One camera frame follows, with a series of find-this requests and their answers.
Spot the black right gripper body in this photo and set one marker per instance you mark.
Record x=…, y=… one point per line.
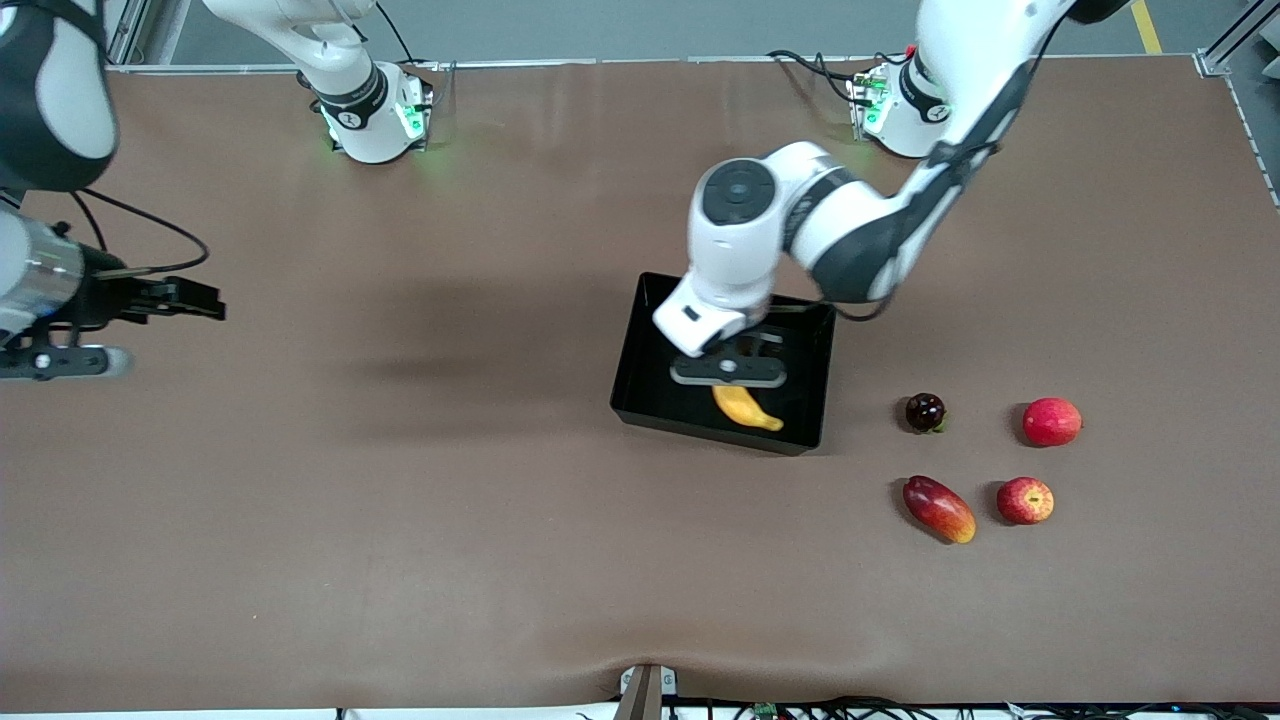
x=101, y=297

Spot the yellow banana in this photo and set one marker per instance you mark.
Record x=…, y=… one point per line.
x=745, y=408

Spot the black rectangular plastic box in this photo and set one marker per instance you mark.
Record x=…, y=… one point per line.
x=645, y=400

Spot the small red yellow apple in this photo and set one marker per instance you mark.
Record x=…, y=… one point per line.
x=1025, y=501

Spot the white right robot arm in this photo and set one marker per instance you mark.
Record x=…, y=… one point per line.
x=370, y=120

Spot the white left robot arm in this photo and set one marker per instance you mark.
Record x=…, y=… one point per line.
x=740, y=260

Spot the dark purple mangosteen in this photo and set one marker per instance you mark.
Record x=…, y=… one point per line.
x=925, y=412

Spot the red yellow mango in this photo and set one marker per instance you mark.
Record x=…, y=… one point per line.
x=938, y=509

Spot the large table cover mat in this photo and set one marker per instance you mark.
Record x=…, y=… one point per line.
x=400, y=500

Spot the red peach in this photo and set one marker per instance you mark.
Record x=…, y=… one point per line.
x=1051, y=422

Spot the aluminium frame post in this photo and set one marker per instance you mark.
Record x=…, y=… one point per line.
x=1215, y=62
x=130, y=35

